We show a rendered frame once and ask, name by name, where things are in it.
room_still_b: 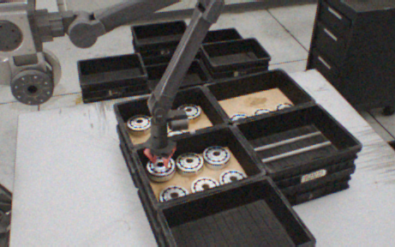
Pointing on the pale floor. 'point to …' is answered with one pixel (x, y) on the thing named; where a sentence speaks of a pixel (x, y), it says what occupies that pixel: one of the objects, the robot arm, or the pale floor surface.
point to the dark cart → (366, 51)
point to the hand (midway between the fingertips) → (160, 163)
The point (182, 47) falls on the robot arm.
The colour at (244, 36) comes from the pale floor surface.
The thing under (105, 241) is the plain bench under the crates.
